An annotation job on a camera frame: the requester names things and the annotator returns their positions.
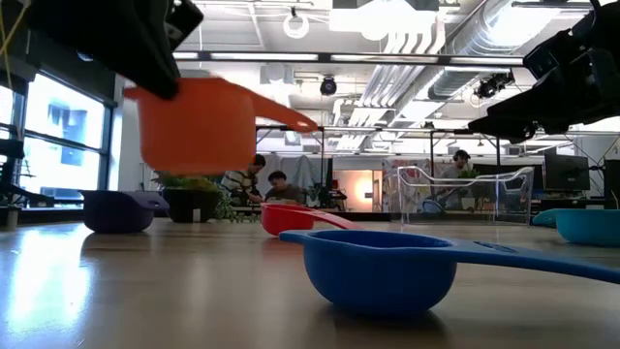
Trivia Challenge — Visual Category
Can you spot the yellow cable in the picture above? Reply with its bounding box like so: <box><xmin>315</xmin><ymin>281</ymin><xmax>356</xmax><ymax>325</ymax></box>
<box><xmin>0</xmin><ymin>0</ymin><xmax>31</xmax><ymax>93</ymax></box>

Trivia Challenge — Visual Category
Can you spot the person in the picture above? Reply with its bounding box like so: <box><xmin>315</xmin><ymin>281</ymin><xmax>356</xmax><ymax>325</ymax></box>
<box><xmin>435</xmin><ymin>148</ymin><xmax>474</xmax><ymax>210</ymax></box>
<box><xmin>220</xmin><ymin>153</ymin><xmax>267</xmax><ymax>205</ymax></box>
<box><xmin>263</xmin><ymin>170</ymin><xmax>305</xmax><ymax>205</ymax></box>

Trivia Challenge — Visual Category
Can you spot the red measuring cup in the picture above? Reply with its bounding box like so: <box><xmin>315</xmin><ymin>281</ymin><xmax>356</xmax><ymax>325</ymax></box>
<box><xmin>260</xmin><ymin>202</ymin><xmax>364</xmax><ymax>238</ymax></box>

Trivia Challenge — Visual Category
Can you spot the overhead light bar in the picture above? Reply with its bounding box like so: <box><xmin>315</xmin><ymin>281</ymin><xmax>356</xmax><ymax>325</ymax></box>
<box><xmin>171</xmin><ymin>49</ymin><xmax>527</xmax><ymax>68</ymax></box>

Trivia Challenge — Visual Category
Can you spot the purple measuring cup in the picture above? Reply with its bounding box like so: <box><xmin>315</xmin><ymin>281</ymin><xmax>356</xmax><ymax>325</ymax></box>
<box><xmin>78</xmin><ymin>189</ymin><xmax>171</xmax><ymax>235</ymax></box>

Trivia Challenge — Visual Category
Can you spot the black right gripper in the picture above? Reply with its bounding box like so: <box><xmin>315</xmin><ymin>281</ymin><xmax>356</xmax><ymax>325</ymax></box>
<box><xmin>467</xmin><ymin>0</ymin><xmax>620</xmax><ymax>144</ymax></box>

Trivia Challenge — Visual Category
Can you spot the white ring lamp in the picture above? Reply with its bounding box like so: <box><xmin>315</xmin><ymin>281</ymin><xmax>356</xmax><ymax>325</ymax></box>
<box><xmin>282</xmin><ymin>12</ymin><xmax>311</xmax><ymax>41</ymax></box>

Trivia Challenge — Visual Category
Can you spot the orange glowing screen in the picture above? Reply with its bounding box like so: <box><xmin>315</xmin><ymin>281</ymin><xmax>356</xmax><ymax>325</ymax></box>
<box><xmin>332</xmin><ymin>169</ymin><xmax>384</xmax><ymax>212</ymax></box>

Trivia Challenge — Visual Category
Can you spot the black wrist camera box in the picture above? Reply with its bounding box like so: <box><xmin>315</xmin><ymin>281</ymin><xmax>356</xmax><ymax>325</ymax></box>
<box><xmin>521</xmin><ymin>27</ymin><xmax>585</xmax><ymax>82</ymax></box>

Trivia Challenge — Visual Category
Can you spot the colourful painted panel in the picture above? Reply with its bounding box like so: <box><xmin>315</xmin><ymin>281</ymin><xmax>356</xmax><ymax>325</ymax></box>
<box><xmin>381</xmin><ymin>158</ymin><xmax>440</xmax><ymax>213</ymax></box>

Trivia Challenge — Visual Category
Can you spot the teal measuring cup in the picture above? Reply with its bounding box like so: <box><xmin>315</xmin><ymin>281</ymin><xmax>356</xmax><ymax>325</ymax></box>
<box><xmin>531</xmin><ymin>207</ymin><xmax>620</xmax><ymax>247</ymax></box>

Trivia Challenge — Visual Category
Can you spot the blue measuring cup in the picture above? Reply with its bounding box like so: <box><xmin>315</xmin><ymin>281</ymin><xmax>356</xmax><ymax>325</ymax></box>
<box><xmin>278</xmin><ymin>228</ymin><xmax>620</xmax><ymax>319</ymax></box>

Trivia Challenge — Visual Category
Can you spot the black ceiling spotlight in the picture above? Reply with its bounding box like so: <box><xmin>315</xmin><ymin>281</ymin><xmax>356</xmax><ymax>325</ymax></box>
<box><xmin>319</xmin><ymin>75</ymin><xmax>339</xmax><ymax>97</ymax></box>

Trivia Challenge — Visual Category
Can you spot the black ceiling camera cluster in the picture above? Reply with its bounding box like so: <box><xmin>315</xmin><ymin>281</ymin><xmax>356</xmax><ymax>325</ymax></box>
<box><xmin>473</xmin><ymin>70</ymin><xmax>516</xmax><ymax>101</ymax></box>

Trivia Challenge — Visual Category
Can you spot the black equipment stand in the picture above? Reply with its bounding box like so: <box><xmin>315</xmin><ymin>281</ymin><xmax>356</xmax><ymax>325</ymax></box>
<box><xmin>0</xmin><ymin>138</ymin><xmax>55</xmax><ymax>209</ymax></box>

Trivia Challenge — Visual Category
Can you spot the orange measuring cup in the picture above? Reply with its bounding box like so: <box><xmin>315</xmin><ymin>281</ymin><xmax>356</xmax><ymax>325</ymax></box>
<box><xmin>123</xmin><ymin>76</ymin><xmax>320</xmax><ymax>176</ymax></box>

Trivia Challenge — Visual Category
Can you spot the black workstation frame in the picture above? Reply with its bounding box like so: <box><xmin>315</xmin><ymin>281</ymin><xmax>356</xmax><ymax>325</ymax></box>
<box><xmin>254</xmin><ymin>123</ymin><xmax>503</xmax><ymax>171</ymax></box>

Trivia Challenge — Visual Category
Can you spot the grey post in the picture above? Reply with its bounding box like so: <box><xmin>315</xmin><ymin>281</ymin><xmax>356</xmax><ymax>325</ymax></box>
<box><xmin>4</xmin><ymin>205</ymin><xmax>21</xmax><ymax>232</ymax></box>

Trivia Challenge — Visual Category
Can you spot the dark monitor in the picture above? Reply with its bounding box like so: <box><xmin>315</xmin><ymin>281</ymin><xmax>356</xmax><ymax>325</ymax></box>
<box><xmin>603</xmin><ymin>158</ymin><xmax>620</xmax><ymax>210</ymax></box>

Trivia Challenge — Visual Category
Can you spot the succulent plant in pot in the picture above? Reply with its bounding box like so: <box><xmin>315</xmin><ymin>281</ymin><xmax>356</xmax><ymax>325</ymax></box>
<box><xmin>152</xmin><ymin>170</ymin><xmax>263</xmax><ymax>225</ymax></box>

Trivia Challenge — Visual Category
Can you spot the clear plastic basket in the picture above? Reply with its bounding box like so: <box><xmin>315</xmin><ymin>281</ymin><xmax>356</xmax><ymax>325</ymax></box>
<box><xmin>395</xmin><ymin>165</ymin><xmax>536</xmax><ymax>228</ymax></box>

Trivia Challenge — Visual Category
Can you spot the black computer monitor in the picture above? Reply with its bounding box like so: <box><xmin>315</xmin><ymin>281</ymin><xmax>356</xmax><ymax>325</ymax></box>
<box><xmin>542</xmin><ymin>152</ymin><xmax>592</xmax><ymax>192</ymax></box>

